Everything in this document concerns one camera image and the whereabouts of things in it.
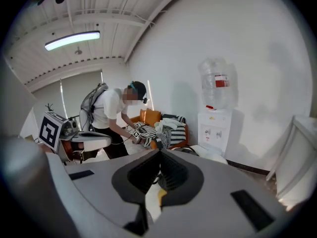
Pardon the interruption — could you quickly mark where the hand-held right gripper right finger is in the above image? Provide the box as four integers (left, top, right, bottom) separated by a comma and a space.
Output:
148, 149, 302, 238

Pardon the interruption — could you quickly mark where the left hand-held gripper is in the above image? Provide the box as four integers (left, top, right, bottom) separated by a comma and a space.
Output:
38, 112, 112, 153

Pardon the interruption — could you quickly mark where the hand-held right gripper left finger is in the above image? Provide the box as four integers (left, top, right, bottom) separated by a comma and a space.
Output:
46, 148, 162, 238

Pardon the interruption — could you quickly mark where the person's left hand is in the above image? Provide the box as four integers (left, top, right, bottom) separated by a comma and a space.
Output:
61, 140, 86, 161

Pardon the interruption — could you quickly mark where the orange couch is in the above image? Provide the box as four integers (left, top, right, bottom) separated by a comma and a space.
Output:
130, 108, 189, 150

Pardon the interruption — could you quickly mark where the white water dispenser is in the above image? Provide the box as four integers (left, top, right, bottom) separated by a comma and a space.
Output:
197, 108, 233, 158

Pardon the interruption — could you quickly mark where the black white striped blanket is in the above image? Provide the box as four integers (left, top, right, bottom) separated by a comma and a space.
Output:
125, 123, 158, 145

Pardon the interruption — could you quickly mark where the grey fringed scarf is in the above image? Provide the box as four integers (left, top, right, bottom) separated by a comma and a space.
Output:
143, 130, 172, 150

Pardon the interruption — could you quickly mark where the white washbasin cabinet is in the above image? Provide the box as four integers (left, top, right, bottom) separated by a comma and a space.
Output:
266, 114, 317, 209

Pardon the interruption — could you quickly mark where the clear water bottle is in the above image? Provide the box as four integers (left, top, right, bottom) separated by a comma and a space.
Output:
197, 57, 239, 111

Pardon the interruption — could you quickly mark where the long ceiling light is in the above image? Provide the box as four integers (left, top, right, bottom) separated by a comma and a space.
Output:
44, 30, 101, 51

